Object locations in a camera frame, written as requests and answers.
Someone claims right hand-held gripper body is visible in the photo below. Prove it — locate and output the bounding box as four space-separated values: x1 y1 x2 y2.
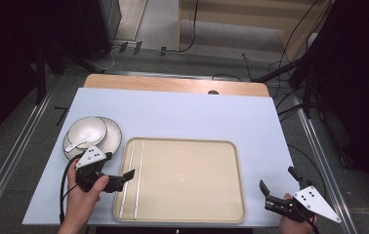
264 185 343 224

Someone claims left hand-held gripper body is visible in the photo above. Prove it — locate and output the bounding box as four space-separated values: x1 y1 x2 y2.
74 145 126 194

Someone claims white plate with brown rim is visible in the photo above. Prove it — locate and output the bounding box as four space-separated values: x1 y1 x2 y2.
62 116 123 162

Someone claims white bowl with brown rim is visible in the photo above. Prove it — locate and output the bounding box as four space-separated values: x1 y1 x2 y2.
66 116 108 150

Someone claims beige plastic tray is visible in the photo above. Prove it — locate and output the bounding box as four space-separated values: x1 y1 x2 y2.
112 136 247 224

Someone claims person's right hand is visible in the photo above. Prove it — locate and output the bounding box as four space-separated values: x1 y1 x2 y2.
278 192 319 234

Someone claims person's left hand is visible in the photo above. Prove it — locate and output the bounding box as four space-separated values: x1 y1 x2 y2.
65 159 110 213

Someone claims wooden table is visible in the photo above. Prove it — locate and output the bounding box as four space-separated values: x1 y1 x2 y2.
83 73 270 98

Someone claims black metal stand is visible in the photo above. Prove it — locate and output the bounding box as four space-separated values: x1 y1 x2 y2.
250 58 324 119
35 41 106 105

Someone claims dark cabinet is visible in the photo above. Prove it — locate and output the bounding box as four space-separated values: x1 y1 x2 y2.
77 0 122 60

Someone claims wooden step platform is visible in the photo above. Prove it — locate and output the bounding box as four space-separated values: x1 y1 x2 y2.
177 0 334 62

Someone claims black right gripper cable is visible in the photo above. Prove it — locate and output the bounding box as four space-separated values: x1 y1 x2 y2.
297 208 321 234

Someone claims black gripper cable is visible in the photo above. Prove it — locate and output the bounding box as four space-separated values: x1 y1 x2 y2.
297 208 321 234
59 161 77 225

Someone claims metal floor rail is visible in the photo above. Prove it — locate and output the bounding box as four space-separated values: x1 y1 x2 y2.
297 106 360 234
0 89 56 222

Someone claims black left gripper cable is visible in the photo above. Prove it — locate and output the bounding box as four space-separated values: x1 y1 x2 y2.
59 161 77 225

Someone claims white floor cable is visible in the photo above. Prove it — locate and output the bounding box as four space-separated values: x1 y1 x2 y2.
98 45 122 71

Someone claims black floor cable loop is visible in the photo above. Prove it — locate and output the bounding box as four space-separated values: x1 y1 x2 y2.
211 73 244 83

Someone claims black cable bundle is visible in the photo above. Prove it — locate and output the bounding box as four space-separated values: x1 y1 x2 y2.
267 0 322 98

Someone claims black hanging cable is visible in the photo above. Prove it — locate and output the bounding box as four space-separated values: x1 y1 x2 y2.
172 0 200 54

